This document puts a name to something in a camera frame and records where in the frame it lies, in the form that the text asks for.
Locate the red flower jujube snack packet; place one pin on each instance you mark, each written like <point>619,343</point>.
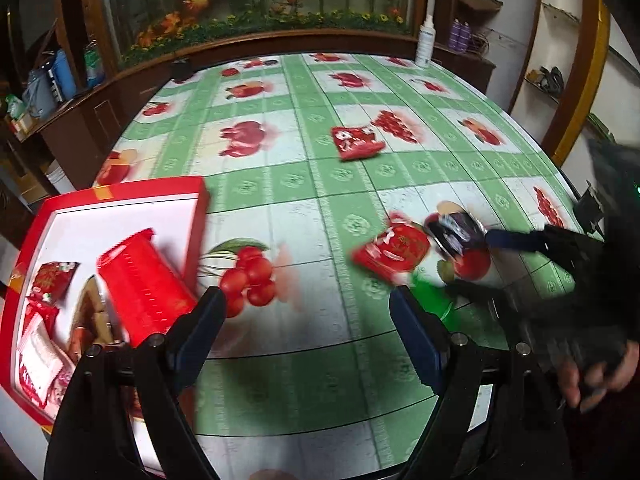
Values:
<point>353,143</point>

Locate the purple bottles pair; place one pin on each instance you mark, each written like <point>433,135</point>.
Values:
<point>459,36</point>

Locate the long red snack packet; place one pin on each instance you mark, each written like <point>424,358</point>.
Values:
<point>146,293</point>

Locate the red gift box tray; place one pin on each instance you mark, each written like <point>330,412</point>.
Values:
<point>65,358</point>

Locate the white spray bottle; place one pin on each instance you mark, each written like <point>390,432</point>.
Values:
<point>426,41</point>

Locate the blue water jug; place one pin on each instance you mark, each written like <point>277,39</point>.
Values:
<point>63,76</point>

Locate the green candy wrapper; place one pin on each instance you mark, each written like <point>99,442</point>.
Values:
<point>432,298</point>

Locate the person's right hand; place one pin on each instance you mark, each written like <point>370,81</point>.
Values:
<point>585,390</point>

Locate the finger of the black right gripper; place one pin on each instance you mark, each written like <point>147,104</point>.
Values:
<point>552,241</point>
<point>510,304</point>

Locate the grey kettle jug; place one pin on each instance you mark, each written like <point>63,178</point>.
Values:
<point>38,97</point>

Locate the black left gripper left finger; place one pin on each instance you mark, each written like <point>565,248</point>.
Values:
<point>166,364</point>

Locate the small black table object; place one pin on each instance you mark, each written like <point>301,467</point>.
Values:
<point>181,70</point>

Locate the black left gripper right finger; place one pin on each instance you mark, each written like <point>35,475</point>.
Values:
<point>451,364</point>

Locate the green fruit pattern tablecloth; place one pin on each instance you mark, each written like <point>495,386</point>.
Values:
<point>309,379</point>

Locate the black purple snack packet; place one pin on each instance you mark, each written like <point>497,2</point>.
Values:
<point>455,233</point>

